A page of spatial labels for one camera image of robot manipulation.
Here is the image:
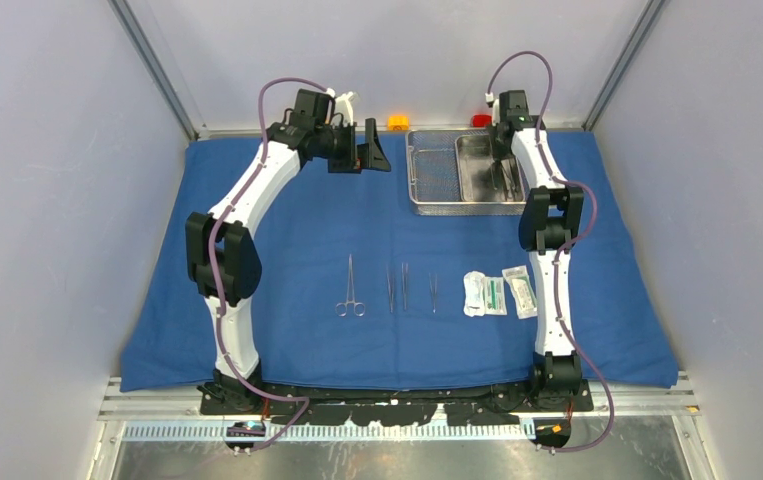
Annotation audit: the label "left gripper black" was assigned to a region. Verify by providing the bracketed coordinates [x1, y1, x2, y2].
[314, 118, 390, 174]

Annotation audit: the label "wire mesh steel tray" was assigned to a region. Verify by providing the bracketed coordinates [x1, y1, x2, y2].
[406, 129, 525, 216]

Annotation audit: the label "blunt steel tweezers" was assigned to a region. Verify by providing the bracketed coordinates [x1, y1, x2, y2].
[401, 262, 409, 311]

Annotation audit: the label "blue surgical wrap cloth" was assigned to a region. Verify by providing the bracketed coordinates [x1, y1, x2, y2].
[121, 132, 679, 391]

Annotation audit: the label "steel forceps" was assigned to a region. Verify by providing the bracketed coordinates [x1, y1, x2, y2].
[386, 265, 396, 313]

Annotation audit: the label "pointed steel tweezers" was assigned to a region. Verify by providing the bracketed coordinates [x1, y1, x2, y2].
[429, 273, 438, 313]

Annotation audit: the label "steel hemostat ring handles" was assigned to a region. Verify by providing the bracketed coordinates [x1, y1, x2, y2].
[335, 254, 366, 317]

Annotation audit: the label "white gauze roll packet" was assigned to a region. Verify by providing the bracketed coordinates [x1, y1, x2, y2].
[463, 271, 486, 317]

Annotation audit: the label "green white sterile packet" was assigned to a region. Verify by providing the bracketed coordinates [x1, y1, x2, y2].
[482, 277, 507, 316]

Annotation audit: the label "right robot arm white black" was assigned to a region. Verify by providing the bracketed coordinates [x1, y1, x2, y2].
[485, 90, 584, 411]

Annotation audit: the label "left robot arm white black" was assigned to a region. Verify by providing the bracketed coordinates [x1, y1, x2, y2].
[185, 89, 391, 414]

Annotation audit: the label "red toy block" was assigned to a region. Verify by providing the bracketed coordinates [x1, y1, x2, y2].
[470, 114, 492, 128]

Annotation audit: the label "small orange toy block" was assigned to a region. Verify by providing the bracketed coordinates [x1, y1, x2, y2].
[386, 115, 410, 131]

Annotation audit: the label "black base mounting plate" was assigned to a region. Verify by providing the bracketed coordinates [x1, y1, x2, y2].
[197, 380, 594, 427]

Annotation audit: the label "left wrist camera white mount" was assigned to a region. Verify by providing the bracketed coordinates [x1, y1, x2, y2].
[325, 88, 360, 126]

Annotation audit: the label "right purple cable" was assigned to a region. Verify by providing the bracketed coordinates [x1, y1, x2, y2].
[484, 50, 617, 455]

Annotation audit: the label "purple cable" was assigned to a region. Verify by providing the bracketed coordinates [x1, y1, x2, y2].
[484, 50, 617, 455]
[207, 77, 337, 454]

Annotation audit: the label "aluminium frame rail right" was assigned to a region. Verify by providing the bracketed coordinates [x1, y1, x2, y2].
[582, 0, 669, 132]

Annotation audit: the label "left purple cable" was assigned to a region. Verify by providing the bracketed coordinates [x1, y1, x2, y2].
[207, 77, 337, 454]

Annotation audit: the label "aluminium frame post left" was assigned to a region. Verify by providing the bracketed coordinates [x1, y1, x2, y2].
[108, 0, 201, 141]

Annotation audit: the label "aluminium front rail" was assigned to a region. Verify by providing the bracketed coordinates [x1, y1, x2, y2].
[98, 374, 701, 442]

